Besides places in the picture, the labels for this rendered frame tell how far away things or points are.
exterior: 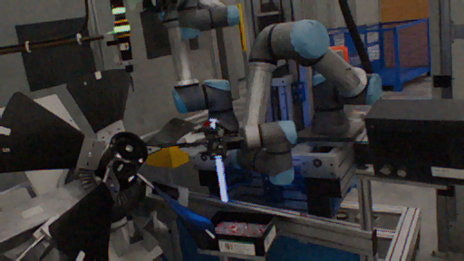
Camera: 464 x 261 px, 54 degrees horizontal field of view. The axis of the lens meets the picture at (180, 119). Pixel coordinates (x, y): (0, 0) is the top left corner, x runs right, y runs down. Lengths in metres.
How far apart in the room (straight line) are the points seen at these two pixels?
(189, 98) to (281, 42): 0.68
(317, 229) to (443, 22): 1.54
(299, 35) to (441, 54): 1.47
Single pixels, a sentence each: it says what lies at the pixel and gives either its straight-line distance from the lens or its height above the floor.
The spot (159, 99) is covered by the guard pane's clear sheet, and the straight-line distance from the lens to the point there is 2.43.
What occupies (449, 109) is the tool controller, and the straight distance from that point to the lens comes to 1.28.
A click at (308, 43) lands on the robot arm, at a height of 1.43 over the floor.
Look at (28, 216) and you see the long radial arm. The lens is 1.29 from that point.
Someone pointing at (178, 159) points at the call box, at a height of 1.01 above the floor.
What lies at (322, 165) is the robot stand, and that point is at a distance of 1.75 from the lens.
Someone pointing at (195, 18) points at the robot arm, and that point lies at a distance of 1.63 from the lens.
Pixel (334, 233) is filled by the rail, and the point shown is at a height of 0.83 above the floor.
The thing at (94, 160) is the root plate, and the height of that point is 1.20.
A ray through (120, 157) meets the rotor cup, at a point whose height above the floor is 1.21.
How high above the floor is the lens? 1.55
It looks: 12 degrees down
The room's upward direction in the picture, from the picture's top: 9 degrees counter-clockwise
